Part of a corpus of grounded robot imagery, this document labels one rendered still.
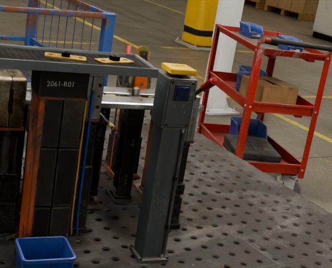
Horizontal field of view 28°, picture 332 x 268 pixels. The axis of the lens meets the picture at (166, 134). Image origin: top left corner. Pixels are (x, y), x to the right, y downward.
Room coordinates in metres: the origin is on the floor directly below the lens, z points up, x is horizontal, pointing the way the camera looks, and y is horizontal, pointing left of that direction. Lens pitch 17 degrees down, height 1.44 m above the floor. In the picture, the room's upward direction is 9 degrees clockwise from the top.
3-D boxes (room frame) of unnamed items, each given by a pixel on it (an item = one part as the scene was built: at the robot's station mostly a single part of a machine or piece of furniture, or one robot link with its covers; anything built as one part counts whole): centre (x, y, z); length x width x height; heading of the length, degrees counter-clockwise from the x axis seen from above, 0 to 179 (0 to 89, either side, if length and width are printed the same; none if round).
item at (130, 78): (1.94, 0.12, 0.88); 0.15 x 0.11 x 0.36; 25
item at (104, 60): (1.37, 0.13, 1.17); 0.08 x 0.04 x 0.01; 136
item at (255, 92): (4.01, -0.54, 0.49); 0.81 x 0.47 x 0.97; 17
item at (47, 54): (1.33, 0.23, 1.17); 0.08 x 0.04 x 0.01; 101
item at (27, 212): (1.32, 0.23, 0.92); 0.10 x 0.08 x 0.45; 115
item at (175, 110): (1.43, -0.01, 0.92); 0.08 x 0.08 x 0.44; 25
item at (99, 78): (1.52, 0.21, 0.90); 0.13 x 0.10 x 0.41; 25
